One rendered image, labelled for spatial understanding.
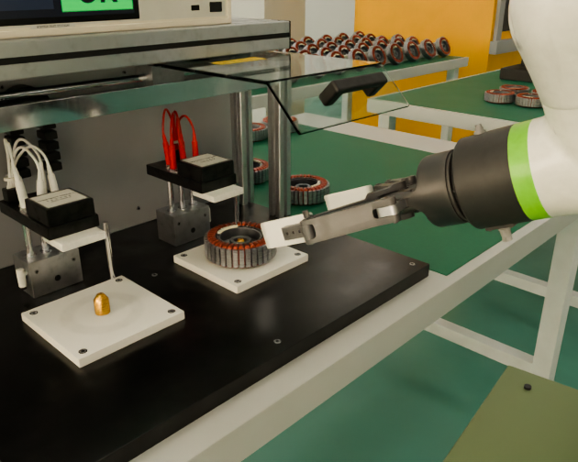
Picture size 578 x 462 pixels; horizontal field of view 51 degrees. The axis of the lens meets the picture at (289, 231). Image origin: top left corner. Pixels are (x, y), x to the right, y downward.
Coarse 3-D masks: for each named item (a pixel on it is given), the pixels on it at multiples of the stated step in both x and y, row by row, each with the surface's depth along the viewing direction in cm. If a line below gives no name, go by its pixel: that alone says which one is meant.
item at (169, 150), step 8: (168, 112) 97; (176, 112) 97; (176, 120) 96; (176, 128) 100; (192, 128) 98; (176, 136) 101; (168, 144) 97; (176, 144) 102; (184, 144) 99; (192, 144) 98; (168, 152) 98; (176, 152) 101; (184, 152) 97; (168, 160) 98; (176, 168) 96
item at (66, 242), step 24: (48, 192) 80; (72, 192) 80; (24, 216) 79; (48, 216) 74; (72, 216) 77; (96, 216) 79; (24, 240) 83; (48, 240) 77; (72, 240) 75; (96, 240) 78
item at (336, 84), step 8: (376, 72) 82; (336, 80) 77; (344, 80) 78; (352, 80) 79; (360, 80) 79; (368, 80) 80; (376, 80) 82; (384, 80) 83; (328, 88) 77; (336, 88) 76; (344, 88) 77; (352, 88) 78; (360, 88) 79; (368, 88) 81; (376, 88) 83; (320, 96) 78; (328, 96) 77; (336, 96) 77; (328, 104) 78
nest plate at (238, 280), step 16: (176, 256) 94; (192, 256) 94; (288, 256) 94; (304, 256) 94; (208, 272) 89; (224, 272) 89; (240, 272) 89; (256, 272) 89; (272, 272) 90; (240, 288) 86
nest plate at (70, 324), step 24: (96, 288) 85; (120, 288) 85; (24, 312) 79; (48, 312) 79; (72, 312) 79; (120, 312) 79; (144, 312) 79; (168, 312) 79; (48, 336) 74; (72, 336) 73; (96, 336) 73; (120, 336) 73; (144, 336) 75; (72, 360) 70
